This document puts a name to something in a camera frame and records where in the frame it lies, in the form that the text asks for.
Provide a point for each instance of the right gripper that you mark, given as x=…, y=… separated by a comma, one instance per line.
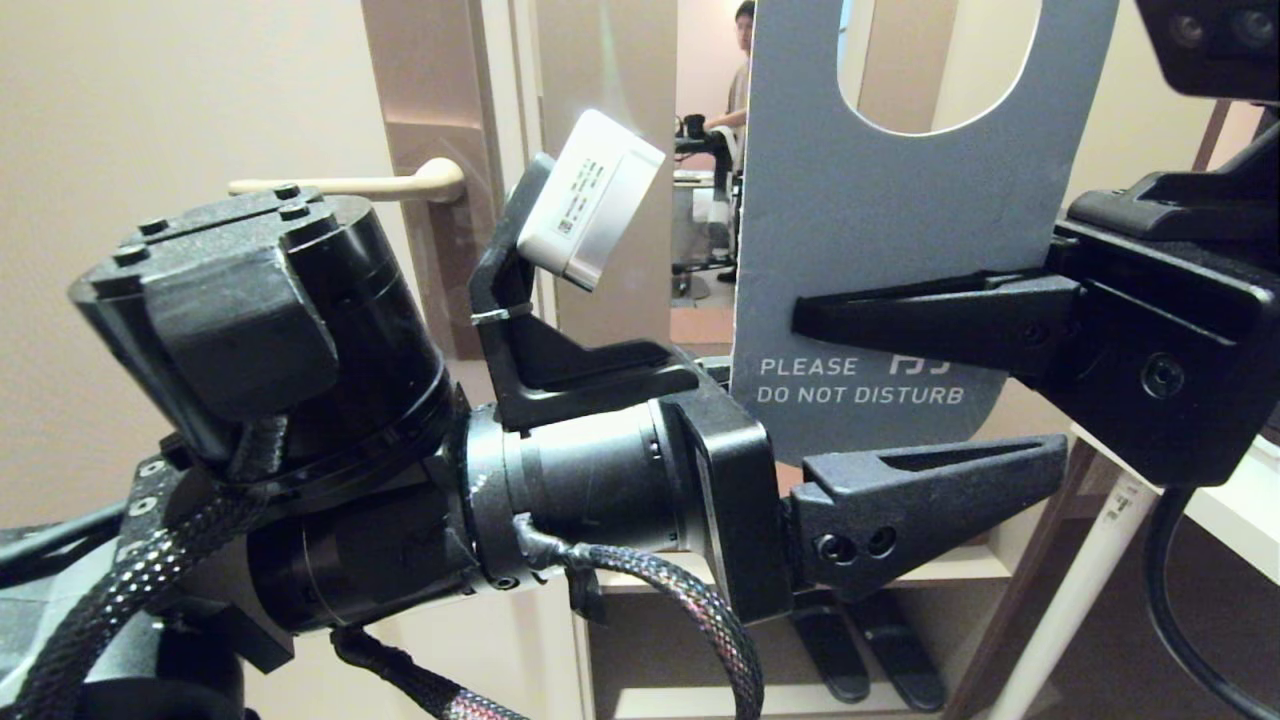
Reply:
x=1170, y=370

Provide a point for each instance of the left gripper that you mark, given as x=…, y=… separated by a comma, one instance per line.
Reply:
x=600, y=470

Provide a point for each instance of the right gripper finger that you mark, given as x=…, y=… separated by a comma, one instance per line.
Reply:
x=900, y=510

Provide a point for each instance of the grey door hanger sign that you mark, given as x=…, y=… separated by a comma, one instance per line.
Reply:
x=850, y=200

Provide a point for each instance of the brown wooden door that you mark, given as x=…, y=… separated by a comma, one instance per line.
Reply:
x=440, y=80

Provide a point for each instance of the pale wooden shelf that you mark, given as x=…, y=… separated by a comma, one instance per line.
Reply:
x=940, y=570

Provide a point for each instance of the black slipper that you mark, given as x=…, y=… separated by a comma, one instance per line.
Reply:
x=830, y=650
x=900, y=650

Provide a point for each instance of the white pole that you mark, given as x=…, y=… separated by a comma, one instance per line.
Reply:
x=1070, y=600

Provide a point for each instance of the person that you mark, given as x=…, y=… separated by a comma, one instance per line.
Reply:
x=741, y=90

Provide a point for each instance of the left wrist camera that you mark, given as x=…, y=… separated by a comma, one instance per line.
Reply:
x=590, y=190

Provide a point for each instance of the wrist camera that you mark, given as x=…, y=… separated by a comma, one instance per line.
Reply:
x=1210, y=40
x=590, y=190

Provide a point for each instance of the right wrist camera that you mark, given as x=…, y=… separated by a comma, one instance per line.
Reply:
x=1210, y=40

